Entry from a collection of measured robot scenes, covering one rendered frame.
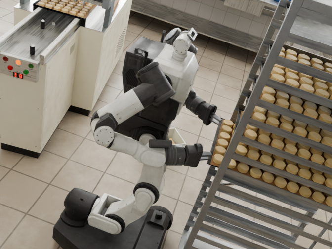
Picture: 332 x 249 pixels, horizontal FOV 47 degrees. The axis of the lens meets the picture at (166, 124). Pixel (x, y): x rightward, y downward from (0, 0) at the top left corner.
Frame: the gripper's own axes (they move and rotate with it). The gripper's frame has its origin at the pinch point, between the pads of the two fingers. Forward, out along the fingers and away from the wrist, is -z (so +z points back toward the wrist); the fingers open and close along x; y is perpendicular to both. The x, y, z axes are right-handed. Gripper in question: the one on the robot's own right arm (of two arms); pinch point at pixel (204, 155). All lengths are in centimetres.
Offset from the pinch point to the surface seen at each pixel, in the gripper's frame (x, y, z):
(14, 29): -14, 138, 86
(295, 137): 27.4, -19.1, -22.9
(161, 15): -81, 384, -92
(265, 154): 10.1, -10.1, -21.9
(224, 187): -8.7, -11.0, -8.7
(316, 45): 63, -15, -15
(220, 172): 0.7, -11.3, -3.1
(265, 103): 36.6, -11.5, -9.4
